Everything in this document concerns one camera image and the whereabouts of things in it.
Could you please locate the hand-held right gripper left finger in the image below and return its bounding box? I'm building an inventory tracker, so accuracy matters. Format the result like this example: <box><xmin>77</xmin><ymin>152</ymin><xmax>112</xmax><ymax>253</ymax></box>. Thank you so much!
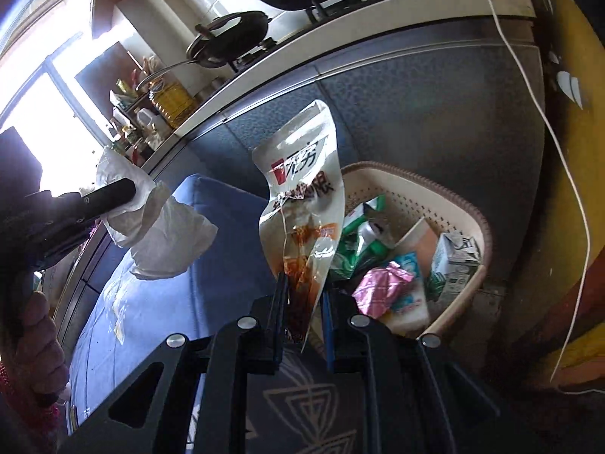
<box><xmin>59</xmin><ymin>272</ymin><xmax>290</xmax><ymax>454</ymax></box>

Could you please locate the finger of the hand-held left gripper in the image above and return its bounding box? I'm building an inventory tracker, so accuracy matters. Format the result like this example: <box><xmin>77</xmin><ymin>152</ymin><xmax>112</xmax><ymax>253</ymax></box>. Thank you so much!
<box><xmin>51</xmin><ymin>178</ymin><xmax>138</xmax><ymax>236</ymax></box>

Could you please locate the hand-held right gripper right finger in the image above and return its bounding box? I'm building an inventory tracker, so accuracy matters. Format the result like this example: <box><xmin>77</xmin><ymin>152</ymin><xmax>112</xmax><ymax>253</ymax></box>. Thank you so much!
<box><xmin>321</xmin><ymin>291</ymin><xmax>517</xmax><ymax>454</ymax></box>

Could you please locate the pink foil wrapper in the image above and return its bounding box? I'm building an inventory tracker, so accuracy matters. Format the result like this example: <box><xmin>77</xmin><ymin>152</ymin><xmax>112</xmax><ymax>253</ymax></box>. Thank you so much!
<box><xmin>352</xmin><ymin>262</ymin><xmax>415</xmax><ymax>321</ymax></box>

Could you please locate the white tissue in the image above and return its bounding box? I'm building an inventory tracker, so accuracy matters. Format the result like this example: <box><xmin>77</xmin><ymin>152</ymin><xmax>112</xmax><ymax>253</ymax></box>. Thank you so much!
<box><xmin>95</xmin><ymin>146</ymin><xmax>219</xmax><ymax>281</ymax></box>

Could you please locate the white blue tissue pack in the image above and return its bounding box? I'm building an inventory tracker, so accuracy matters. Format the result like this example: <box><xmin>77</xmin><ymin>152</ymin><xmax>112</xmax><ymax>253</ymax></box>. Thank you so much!
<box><xmin>382</xmin><ymin>252</ymin><xmax>432</xmax><ymax>337</ymax></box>

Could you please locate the green snack packet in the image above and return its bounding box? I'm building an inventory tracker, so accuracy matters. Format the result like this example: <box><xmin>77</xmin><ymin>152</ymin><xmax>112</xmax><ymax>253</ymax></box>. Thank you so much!
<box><xmin>328</xmin><ymin>196</ymin><xmax>396</xmax><ymax>281</ymax></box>

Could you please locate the white green drink carton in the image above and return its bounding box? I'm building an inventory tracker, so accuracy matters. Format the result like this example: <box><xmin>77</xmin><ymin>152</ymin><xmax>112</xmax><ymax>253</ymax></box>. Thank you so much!
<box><xmin>425</xmin><ymin>232</ymin><xmax>484</xmax><ymax>304</ymax></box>

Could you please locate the beige plastic basket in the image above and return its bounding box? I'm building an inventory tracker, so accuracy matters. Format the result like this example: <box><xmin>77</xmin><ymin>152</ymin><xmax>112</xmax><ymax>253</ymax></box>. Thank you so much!
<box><xmin>331</xmin><ymin>161</ymin><xmax>495</xmax><ymax>341</ymax></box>

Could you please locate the person's left forearm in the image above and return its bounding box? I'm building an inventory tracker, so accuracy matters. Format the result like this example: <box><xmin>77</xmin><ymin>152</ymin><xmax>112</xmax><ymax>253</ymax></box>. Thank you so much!
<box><xmin>0</xmin><ymin>359</ymin><xmax>61</xmax><ymax>454</ymax></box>

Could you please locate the person's left hand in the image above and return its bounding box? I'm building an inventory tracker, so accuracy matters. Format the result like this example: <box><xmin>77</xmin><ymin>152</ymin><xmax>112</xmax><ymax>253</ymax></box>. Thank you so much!
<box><xmin>0</xmin><ymin>291</ymin><xmax>70</xmax><ymax>408</ymax></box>

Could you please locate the blue printed tablecloth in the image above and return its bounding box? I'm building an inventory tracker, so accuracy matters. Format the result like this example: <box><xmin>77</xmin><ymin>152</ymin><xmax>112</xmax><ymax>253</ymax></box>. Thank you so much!
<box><xmin>66</xmin><ymin>174</ymin><xmax>374</xmax><ymax>454</ymax></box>

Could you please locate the white plastic jug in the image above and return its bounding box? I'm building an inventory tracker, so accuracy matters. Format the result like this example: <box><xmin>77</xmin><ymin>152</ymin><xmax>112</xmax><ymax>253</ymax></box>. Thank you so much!
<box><xmin>134</xmin><ymin>106</ymin><xmax>158</xmax><ymax>134</ymax></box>

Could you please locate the window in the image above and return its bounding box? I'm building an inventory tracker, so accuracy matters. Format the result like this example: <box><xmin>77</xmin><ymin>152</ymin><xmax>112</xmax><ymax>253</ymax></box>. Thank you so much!
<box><xmin>0</xmin><ymin>32</ymin><xmax>124</xmax><ymax>191</ymax></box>

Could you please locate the yellow cooking oil bottle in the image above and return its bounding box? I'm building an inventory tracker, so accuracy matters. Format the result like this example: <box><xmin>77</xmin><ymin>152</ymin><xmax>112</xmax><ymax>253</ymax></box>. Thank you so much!
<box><xmin>148</xmin><ymin>78</ymin><xmax>195</xmax><ymax>129</ymax></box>

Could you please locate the black wok with ladle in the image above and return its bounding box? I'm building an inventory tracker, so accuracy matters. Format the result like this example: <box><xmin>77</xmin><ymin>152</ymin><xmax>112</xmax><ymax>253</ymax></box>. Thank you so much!
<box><xmin>136</xmin><ymin>11</ymin><xmax>271</xmax><ymax>92</ymax></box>

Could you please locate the grey kitchen counter cabinet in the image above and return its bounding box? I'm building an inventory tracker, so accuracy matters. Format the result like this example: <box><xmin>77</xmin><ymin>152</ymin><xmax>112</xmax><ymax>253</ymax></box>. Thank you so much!
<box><xmin>51</xmin><ymin>13</ymin><xmax>546</xmax><ymax>381</ymax></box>

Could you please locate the gas stove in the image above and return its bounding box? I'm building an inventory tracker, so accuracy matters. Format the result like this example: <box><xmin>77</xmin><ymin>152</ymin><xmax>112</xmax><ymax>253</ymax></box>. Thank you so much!
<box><xmin>231</xmin><ymin>0</ymin><xmax>394</xmax><ymax>75</ymax></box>

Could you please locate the white cable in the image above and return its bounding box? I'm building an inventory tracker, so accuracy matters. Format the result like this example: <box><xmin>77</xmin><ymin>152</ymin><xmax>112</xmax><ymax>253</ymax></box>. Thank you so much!
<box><xmin>473</xmin><ymin>0</ymin><xmax>593</xmax><ymax>385</ymax></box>

